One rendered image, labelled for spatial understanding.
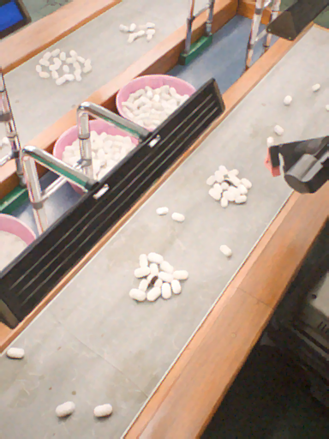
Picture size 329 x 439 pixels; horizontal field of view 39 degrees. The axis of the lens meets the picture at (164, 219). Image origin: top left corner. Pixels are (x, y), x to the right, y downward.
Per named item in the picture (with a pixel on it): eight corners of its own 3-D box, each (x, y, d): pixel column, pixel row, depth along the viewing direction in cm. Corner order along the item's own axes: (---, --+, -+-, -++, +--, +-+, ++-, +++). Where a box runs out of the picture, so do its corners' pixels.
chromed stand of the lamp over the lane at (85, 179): (153, 263, 119) (164, 129, 84) (104, 322, 108) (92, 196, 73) (95, 227, 125) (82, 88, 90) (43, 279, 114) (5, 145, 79)
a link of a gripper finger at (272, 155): (285, 173, 113) (306, 170, 103) (259, 179, 111) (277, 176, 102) (280, 146, 112) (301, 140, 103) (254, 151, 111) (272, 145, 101)
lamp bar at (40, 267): (225, 112, 101) (230, 84, 95) (13, 333, 67) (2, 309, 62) (194, 98, 103) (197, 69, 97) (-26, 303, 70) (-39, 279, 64)
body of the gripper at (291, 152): (323, 166, 106) (343, 163, 99) (282, 174, 103) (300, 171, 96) (318, 137, 105) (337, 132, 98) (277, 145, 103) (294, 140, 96)
